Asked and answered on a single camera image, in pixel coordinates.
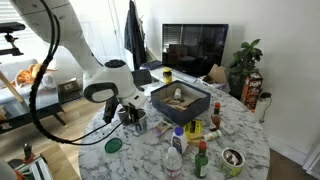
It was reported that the small lying spice bottle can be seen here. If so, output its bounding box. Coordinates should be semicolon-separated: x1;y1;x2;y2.
203;130;222;141

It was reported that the dark grey chair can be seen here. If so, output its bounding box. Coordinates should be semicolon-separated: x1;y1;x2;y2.
132;69;152;86

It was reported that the yellow vitamin bottle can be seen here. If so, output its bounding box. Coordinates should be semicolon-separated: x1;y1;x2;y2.
163;68;172;84

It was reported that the orange plush toy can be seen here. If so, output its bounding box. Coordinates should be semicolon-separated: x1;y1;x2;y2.
9;63;58;88

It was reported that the orange snack box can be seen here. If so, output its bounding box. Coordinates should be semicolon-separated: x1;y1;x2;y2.
241;72;263;112

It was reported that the dark blue cardboard box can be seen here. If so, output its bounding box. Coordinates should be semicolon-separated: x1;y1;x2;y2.
151;80;211;126

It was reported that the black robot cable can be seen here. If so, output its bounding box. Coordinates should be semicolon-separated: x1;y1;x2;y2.
28;0;129;146

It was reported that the white tv stand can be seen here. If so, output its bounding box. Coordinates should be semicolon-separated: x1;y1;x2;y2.
141;60;227;91

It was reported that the brown cardboard box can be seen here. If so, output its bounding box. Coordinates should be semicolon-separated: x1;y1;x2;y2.
203;64;226;84

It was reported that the black flat screen television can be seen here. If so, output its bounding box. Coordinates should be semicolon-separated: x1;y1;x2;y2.
161;24;229;77

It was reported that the green glass bottle red cap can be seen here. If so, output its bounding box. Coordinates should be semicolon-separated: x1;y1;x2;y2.
194;141;209;178

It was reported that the brown hot sauce bottle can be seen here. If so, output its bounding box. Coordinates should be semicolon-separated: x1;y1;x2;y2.
210;102;221;131

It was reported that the green potted plant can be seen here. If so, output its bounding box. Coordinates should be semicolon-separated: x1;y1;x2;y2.
227;39;263;99

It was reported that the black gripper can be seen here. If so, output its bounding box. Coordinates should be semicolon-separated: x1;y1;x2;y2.
103;97;139;125

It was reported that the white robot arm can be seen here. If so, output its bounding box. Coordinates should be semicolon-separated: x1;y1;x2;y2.
9;0;146;123

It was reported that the open tin can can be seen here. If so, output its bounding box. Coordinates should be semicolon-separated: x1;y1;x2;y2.
220;148;246;177

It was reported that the silver metal cup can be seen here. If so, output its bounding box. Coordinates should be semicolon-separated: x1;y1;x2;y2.
129;109;147;134

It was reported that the hanging dark jacket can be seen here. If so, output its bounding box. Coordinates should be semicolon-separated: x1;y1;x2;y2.
124;0;147;70

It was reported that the green plastic lid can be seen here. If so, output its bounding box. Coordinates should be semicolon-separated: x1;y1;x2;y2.
105;138;122;153

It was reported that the clear water bottle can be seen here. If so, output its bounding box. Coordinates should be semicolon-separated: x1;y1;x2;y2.
164;147;182;180

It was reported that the white bottle blue cap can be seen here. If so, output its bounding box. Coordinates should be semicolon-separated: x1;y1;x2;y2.
171;127;188;154

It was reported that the dark coffee table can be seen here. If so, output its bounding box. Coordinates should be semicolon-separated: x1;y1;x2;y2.
0;79;81;134

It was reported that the yellow packet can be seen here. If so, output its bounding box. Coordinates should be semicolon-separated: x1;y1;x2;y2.
183;119;202;137

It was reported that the black camera tripod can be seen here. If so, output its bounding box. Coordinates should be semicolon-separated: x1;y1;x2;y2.
0;22;26;56

